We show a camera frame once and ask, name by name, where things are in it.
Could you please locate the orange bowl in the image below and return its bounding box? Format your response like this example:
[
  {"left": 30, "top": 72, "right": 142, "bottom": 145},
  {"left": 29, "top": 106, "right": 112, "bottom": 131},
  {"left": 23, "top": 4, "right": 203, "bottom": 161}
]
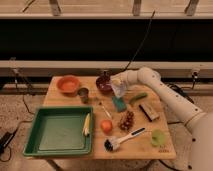
[{"left": 56, "top": 75, "right": 80, "bottom": 94}]

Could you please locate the green cucumber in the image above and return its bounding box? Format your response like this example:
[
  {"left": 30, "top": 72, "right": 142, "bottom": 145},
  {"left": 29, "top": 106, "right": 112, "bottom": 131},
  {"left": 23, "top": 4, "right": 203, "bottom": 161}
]
[{"left": 129, "top": 92, "right": 148, "bottom": 105}]

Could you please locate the small metal cup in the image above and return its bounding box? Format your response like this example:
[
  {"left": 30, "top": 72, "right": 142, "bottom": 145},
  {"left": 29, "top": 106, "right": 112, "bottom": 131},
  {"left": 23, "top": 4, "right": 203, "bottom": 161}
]
[{"left": 78, "top": 87, "right": 89, "bottom": 103}]

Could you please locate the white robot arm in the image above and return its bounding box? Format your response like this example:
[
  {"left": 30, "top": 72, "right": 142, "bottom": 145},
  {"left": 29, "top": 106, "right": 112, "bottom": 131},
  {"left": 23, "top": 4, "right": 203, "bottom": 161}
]
[{"left": 110, "top": 67, "right": 213, "bottom": 171}]

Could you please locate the dark rectangular block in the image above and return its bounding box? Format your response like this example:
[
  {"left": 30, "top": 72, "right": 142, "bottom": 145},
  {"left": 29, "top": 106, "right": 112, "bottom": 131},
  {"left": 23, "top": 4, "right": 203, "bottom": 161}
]
[{"left": 139, "top": 103, "right": 160, "bottom": 122}]

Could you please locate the purple bowl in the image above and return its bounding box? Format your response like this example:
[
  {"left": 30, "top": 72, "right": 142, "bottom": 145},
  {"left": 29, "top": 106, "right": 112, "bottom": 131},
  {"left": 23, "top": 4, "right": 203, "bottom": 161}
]
[{"left": 96, "top": 76, "right": 112, "bottom": 95}]

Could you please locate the small metal spoon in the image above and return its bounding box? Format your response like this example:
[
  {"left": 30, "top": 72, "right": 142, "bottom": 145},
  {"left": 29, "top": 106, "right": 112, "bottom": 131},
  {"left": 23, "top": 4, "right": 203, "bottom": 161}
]
[{"left": 99, "top": 102, "right": 112, "bottom": 119}]

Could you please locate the black cable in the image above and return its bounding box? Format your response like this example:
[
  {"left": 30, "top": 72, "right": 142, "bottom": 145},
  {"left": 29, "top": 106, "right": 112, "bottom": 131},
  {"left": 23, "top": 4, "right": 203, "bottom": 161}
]
[{"left": 120, "top": 10, "right": 157, "bottom": 76}]

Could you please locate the green plastic tray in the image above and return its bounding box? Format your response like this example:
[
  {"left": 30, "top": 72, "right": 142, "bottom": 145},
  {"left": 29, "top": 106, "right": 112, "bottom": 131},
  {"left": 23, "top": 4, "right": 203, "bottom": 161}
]
[{"left": 23, "top": 106, "right": 94, "bottom": 157}]

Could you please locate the wooden table board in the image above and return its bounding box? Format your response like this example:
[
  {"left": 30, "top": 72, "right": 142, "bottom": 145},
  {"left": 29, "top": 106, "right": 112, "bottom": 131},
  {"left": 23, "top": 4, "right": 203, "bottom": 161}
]
[{"left": 42, "top": 75, "right": 177, "bottom": 161}]

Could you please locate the orange fruit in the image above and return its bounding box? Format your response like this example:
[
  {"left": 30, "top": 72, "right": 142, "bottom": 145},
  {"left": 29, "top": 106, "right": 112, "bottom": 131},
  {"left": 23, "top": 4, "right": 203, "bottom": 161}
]
[{"left": 100, "top": 120, "right": 113, "bottom": 134}]

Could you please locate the white dish brush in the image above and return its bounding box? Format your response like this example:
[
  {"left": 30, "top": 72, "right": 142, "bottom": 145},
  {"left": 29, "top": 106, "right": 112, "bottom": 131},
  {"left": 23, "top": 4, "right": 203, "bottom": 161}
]
[{"left": 104, "top": 128, "right": 144, "bottom": 152}]

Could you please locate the black power adapter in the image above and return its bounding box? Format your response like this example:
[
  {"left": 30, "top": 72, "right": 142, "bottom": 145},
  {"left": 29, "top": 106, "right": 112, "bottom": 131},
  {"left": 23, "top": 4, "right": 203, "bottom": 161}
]
[{"left": 0, "top": 129, "right": 18, "bottom": 156}]

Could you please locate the green sponge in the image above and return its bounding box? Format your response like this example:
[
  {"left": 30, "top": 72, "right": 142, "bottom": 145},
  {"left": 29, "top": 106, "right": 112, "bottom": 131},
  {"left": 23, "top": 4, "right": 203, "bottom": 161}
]
[{"left": 112, "top": 96, "right": 127, "bottom": 112}]

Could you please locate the light green cup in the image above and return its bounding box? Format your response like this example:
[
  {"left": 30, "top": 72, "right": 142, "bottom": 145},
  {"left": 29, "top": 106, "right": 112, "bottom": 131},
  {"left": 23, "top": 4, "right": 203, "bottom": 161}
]
[{"left": 151, "top": 129, "right": 166, "bottom": 146}]

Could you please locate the bunch of dark grapes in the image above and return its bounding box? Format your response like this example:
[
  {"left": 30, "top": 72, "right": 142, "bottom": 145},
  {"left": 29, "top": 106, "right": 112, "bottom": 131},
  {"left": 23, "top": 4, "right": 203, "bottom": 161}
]
[{"left": 118, "top": 111, "right": 134, "bottom": 131}]

